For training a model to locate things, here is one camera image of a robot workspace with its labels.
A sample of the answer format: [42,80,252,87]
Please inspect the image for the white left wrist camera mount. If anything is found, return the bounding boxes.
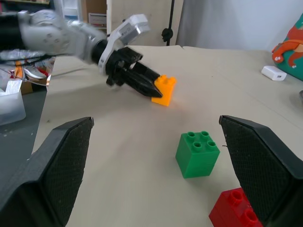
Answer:
[98,13,152,77]

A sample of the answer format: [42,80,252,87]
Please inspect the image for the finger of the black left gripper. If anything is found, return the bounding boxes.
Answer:
[125,73,164,99]
[131,61,161,83]

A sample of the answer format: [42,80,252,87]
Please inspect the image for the black stand pole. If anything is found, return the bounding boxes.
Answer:
[161,0,176,47]

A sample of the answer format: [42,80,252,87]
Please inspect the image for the orange toy brick cube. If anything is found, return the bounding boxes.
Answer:
[151,74,178,107]

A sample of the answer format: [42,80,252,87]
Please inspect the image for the shiny foil packaging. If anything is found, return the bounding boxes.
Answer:
[0,49,56,87]

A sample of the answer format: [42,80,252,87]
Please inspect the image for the red toy brick cube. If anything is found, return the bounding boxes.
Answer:
[208,188,264,227]

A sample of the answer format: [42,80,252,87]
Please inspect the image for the white power adapter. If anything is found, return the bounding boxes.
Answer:
[261,65,287,81]

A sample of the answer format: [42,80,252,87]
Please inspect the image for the translucent plastic box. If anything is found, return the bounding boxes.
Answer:
[0,79,27,126]

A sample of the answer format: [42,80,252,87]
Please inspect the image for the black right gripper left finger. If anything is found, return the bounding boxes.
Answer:
[0,116,95,227]

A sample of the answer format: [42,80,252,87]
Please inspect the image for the light wooden board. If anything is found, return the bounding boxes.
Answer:
[106,0,184,47]

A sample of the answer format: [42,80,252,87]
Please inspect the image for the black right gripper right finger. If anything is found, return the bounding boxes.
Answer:
[219,115,303,227]

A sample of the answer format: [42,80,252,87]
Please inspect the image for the brown cardboard box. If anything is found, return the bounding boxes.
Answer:
[81,0,107,30]

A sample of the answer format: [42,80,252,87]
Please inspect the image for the green toy brick cube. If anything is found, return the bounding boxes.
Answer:
[175,131,221,179]

